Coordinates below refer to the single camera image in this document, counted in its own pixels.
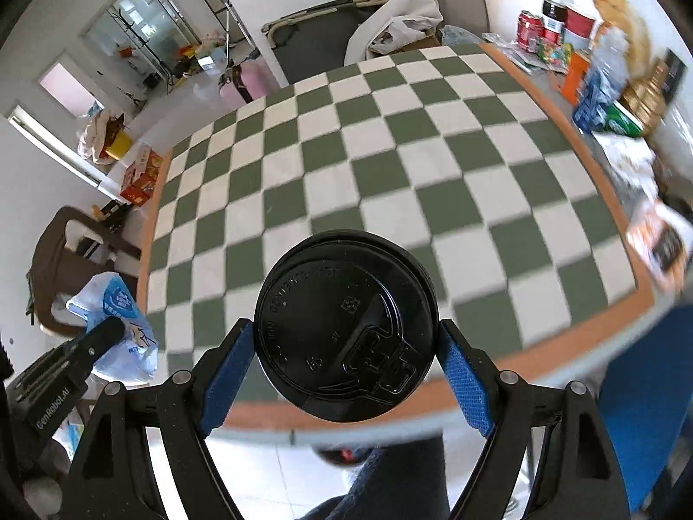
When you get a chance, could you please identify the blue plastic wrapper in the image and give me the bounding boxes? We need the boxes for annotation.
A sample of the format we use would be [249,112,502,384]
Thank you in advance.
[66,271,159,387]

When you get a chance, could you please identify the black plastic cup lid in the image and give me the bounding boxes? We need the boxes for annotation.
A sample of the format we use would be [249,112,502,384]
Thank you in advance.
[253,229,439,423]

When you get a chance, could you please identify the blue stool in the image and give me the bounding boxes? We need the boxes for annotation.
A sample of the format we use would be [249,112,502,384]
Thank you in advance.
[598,305,693,510]

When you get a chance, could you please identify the dark wooden chair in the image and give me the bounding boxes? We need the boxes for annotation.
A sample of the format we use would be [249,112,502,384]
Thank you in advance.
[27,205,141,339]

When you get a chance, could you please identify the red orange cardboard box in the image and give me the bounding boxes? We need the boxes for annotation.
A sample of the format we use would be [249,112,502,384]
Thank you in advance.
[120,144,162,207]

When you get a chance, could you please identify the orange white snack packet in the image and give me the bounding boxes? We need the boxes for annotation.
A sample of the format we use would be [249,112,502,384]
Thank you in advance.
[626,198,692,293]

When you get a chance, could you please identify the yellow bin with clothes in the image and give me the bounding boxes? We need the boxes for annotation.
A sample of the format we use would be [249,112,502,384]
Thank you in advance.
[76,109,134,166]

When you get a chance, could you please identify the crumpled white tissue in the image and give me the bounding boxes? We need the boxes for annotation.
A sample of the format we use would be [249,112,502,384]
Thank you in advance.
[593,133,658,200]

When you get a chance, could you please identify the green white checkered mat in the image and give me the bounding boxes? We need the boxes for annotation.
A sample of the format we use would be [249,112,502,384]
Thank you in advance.
[140,45,654,379]

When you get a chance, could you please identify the green white cup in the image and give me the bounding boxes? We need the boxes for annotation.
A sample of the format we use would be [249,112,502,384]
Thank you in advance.
[604,102,644,139]

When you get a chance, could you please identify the black coat rack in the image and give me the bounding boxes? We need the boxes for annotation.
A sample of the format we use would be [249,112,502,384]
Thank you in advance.
[107,5,202,88]

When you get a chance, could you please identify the pink suitcase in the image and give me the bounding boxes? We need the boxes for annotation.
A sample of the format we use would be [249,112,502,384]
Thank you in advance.
[218,58,279,109]

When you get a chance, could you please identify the golden jar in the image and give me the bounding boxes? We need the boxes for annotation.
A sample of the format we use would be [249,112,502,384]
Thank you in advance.
[620,59,668,136]

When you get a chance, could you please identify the clear water bottle blue label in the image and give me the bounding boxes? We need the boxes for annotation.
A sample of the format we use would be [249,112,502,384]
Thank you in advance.
[572,27,628,133]

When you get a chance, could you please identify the grey folding bed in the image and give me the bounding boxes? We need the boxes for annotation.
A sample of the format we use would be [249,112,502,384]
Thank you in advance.
[261,0,389,83]

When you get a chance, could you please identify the red soda can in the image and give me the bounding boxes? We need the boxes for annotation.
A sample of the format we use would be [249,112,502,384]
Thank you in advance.
[517,11,544,54]

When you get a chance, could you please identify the yellow snack bag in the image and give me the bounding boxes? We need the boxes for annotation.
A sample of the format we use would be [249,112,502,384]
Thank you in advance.
[592,0,651,78]

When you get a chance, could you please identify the dark cola bottle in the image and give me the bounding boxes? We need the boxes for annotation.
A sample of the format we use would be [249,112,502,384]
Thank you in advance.
[541,0,567,45]

